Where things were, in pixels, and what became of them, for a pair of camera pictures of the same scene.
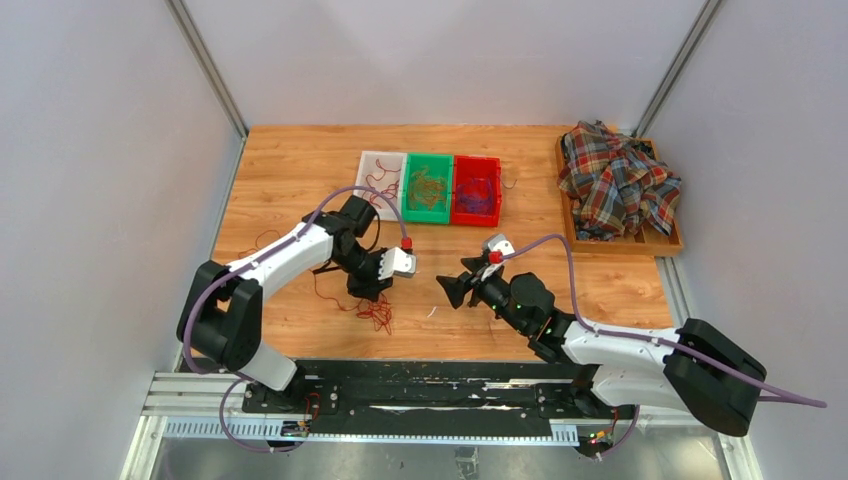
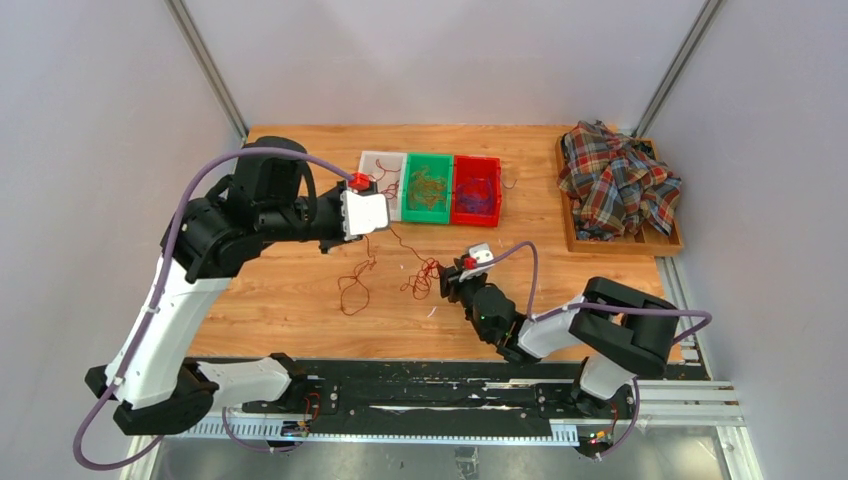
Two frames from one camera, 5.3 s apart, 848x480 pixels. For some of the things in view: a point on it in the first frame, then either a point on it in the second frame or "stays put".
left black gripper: [372, 287] → [336, 193]
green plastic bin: [427, 188] stays put
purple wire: [475, 195] stays put
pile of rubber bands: [378, 311] → [421, 282]
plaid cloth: [616, 182] stays put
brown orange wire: [426, 189] stays put
